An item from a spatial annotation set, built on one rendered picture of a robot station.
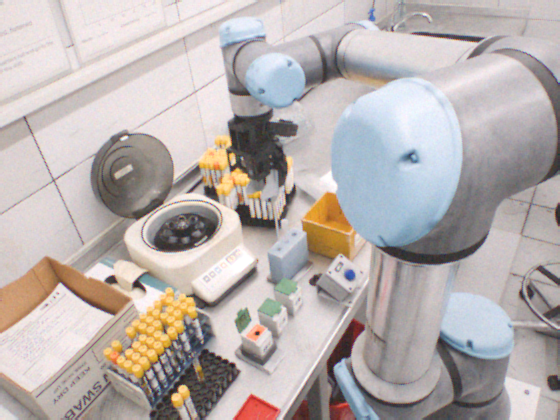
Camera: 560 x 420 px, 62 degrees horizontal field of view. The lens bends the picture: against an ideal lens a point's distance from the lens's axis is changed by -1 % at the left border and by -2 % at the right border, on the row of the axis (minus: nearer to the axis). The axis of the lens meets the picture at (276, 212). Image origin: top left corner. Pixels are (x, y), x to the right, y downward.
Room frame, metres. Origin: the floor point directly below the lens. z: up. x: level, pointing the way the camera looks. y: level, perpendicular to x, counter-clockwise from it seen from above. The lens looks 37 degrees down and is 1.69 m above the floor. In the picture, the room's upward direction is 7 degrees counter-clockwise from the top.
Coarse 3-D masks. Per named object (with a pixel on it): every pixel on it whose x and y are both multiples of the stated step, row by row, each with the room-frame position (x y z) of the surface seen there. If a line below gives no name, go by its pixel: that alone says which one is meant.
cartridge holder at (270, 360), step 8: (272, 344) 0.58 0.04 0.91; (240, 352) 0.59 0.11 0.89; (248, 352) 0.57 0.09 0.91; (272, 352) 0.58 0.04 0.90; (280, 352) 0.58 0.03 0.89; (248, 360) 0.57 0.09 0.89; (256, 360) 0.56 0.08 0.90; (264, 360) 0.56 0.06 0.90; (272, 360) 0.56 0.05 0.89; (280, 360) 0.57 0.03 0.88; (264, 368) 0.55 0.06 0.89; (272, 368) 0.55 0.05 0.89
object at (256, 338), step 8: (248, 328) 0.60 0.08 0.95; (256, 328) 0.60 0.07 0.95; (264, 328) 0.59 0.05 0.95; (248, 336) 0.58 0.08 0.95; (256, 336) 0.58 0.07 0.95; (264, 336) 0.58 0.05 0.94; (248, 344) 0.58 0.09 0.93; (256, 344) 0.56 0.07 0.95; (264, 344) 0.57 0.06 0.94; (256, 352) 0.56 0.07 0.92; (264, 352) 0.57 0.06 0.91
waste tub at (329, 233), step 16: (320, 208) 0.96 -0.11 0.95; (336, 208) 0.97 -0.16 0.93; (304, 224) 0.89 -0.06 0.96; (320, 224) 0.86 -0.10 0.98; (336, 224) 0.96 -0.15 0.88; (320, 240) 0.86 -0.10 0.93; (336, 240) 0.83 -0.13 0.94; (352, 240) 0.82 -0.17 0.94; (336, 256) 0.83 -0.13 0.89; (352, 256) 0.82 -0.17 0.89
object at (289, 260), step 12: (288, 240) 0.82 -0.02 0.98; (300, 240) 0.82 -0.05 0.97; (276, 252) 0.78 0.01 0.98; (288, 252) 0.78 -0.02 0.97; (300, 252) 0.82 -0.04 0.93; (276, 264) 0.77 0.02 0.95; (288, 264) 0.78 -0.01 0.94; (300, 264) 0.81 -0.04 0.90; (312, 264) 0.82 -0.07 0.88; (276, 276) 0.78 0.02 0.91; (288, 276) 0.78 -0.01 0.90; (300, 276) 0.79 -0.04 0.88
